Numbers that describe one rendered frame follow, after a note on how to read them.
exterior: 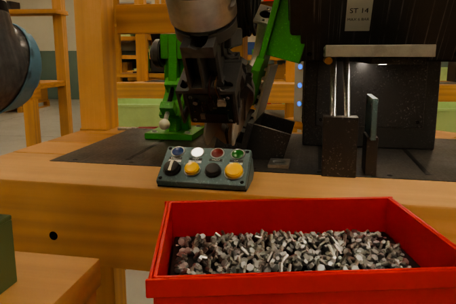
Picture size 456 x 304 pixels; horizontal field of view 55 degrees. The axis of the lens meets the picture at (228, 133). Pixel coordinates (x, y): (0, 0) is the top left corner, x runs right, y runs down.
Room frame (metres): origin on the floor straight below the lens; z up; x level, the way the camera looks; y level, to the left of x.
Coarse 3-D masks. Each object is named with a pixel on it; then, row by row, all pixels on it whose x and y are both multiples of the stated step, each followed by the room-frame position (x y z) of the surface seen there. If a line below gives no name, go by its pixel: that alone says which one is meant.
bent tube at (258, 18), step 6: (264, 6) 0.98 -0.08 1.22; (258, 12) 0.97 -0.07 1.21; (264, 12) 0.98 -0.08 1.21; (270, 12) 0.98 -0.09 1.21; (258, 18) 0.96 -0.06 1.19; (264, 18) 0.96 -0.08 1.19; (258, 24) 0.98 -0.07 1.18; (264, 24) 0.95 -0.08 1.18; (258, 30) 0.99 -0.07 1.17; (264, 30) 0.98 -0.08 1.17; (258, 36) 1.00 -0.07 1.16; (258, 42) 1.01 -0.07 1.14; (258, 48) 1.02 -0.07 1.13; (252, 54) 1.04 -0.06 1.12; (258, 54) 1.03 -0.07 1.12; (252, 60) 1.03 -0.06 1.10
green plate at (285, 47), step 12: (276, 0) 0.87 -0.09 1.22; (276, 12) 0.87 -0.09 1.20; (276, 24) 0.89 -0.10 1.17; (288, 24) 0.88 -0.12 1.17; (264, 36) 0.88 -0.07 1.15; (276, 36) 0.89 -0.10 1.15; (288, 36) 0.88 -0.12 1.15; (300, 36) 0.88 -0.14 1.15; (264, 48) 0.88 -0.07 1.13; (276, 48) 0.89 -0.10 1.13; (288, 48) 0.88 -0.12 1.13; (300, 48) 0.88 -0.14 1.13; (288, 60) 0.88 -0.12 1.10; (300, 60) 0.88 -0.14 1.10; (264, 72) 0.96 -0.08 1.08
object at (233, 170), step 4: (228, 164) 0.68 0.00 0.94; (232, 164) 0.68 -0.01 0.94; (236, 164) 0.68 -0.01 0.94; (228, 168) 0.67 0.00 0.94; (232, 168) 0.67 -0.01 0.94; (236, 168) 0.67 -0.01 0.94; (240, 168) 0.67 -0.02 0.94; (228, 172) 0.67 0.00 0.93; (232, 172) 0.67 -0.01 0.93; (236, 172) 0.67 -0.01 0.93; (240, 172) 0.67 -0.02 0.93; (228, 176) 0.67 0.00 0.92; (232, 176) 0.66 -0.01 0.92; (236, 176) 0.67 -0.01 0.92
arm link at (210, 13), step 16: (176, 0) 0.45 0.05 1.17; (192, 0) 0.45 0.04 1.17; (208, 0) 0.45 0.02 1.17; (224, 0) 0.46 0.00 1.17; (176, 16) 0.47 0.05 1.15; (192, 16) 0.46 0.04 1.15; (208, 16) 0.46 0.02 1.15; (224, 16) 0.47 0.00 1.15; (192, 32) 0.47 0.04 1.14; (208, 32) 0.47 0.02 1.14
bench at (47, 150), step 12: (84, 132) 1.32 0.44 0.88; (96, 132) 1.32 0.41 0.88; (108, 132) 1.32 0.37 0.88; (120, 132) 1.32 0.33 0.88; (300, 132) 1.32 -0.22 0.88; (48, 144) 1.14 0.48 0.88; (60, 144) 1.14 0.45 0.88; (72, 144) 1.14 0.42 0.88; (84, 144) 1.14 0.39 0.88; (0, 156) 1.00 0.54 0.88; (12, 156) 1.00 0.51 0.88; (24, 156) 1.00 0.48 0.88; (36, 156) 1.00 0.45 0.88; (48, 156) 1.00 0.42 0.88; (108, 276) 1.36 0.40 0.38; (120, 276) 1.40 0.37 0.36; (108, 288) 1.36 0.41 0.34; (120, 288) 1.39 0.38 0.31; (108, 300) 1.36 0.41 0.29; (120, 300) 1.39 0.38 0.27
